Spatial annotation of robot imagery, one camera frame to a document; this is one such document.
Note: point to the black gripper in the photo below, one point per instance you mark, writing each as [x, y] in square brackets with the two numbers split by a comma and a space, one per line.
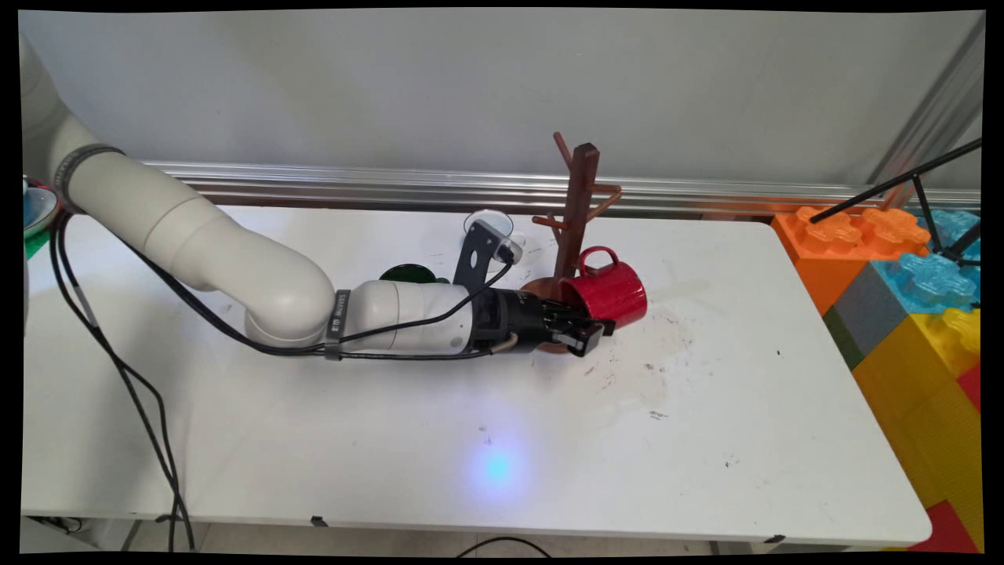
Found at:
[514, 322]

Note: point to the red mug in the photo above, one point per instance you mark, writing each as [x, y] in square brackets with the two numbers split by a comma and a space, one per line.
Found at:
[616, 294]

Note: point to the dark green cup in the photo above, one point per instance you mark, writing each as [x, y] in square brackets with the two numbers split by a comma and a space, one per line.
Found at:
[406, 275]

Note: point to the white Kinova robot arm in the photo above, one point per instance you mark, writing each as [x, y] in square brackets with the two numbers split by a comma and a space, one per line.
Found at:
[235, 259]

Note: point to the brown wooden mug tree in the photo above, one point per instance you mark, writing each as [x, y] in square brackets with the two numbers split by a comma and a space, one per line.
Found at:
[580, 204]

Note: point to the white enamel mug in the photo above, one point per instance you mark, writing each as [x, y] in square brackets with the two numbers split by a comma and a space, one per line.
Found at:
[490, 217]

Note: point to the orange giant building block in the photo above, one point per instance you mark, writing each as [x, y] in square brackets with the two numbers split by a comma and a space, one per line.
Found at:
[823, 251]

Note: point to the grey giant building block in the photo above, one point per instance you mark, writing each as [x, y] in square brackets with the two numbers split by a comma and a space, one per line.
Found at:
[867, 314]

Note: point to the blue giant building block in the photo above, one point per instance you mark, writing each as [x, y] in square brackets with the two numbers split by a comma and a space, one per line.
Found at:
[933, 278]

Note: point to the yellow giant building block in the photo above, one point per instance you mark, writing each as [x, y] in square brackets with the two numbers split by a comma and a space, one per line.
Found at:
[925, 424]

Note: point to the black tripod stand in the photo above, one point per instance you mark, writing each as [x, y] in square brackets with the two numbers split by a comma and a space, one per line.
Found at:
[918, 192]

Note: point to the small red building block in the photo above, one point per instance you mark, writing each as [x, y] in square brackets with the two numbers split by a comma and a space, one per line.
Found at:
[973, 388]

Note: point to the slanted aluminium profile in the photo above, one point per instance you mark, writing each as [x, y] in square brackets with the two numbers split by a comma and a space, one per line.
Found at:
[933, 110]

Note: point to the large red building block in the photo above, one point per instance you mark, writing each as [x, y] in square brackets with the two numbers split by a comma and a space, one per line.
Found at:
[945, 530]

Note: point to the green plastic block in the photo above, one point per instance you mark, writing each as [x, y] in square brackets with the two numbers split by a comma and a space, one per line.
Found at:
[33, 245]

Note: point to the blue-grey bowl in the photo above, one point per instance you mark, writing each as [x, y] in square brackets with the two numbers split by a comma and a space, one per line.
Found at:
[38, 208]

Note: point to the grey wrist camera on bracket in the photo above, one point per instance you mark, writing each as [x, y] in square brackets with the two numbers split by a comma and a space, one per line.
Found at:
[474, 255]

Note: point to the aluminium rail along wall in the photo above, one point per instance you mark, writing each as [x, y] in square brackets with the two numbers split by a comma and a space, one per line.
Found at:
[627, 192]

